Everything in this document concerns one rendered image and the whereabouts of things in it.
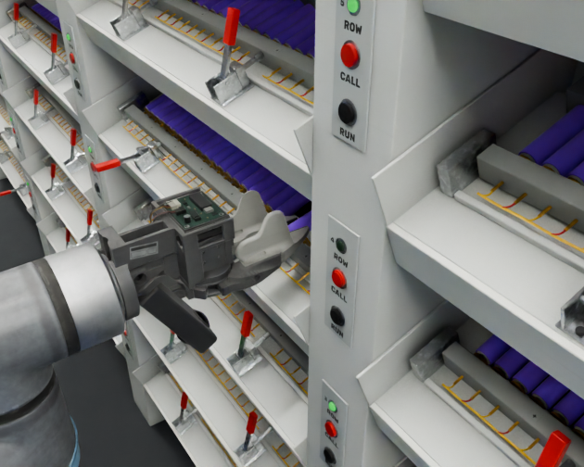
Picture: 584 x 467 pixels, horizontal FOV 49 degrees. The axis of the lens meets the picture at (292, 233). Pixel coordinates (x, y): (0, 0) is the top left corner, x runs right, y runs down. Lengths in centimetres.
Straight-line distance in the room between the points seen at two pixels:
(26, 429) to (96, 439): 97
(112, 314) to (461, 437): 32
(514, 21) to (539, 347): 20
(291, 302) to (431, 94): 32
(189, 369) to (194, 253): 62
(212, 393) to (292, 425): 33
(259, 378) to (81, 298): 39
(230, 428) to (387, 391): 52
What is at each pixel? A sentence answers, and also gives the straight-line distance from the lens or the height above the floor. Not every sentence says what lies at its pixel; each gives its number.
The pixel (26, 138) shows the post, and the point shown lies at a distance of 188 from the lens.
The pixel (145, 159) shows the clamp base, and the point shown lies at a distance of 99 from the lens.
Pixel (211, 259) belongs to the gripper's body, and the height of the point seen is 83.
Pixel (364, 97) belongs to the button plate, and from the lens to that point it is 47.
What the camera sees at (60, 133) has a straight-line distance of 161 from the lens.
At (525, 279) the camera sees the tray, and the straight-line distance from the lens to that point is 45.
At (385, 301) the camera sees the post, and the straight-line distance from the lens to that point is 54.
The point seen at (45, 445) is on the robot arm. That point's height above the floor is 71.
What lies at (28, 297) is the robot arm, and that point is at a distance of 57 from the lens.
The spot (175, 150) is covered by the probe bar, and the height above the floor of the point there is 77.
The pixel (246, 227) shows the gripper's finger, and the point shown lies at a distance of 69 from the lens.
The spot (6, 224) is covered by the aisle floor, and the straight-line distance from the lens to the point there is 239.
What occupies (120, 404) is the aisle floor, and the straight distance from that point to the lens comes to 164.
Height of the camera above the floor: 119
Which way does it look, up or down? 34 degrees down
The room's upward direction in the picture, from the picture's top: straight up
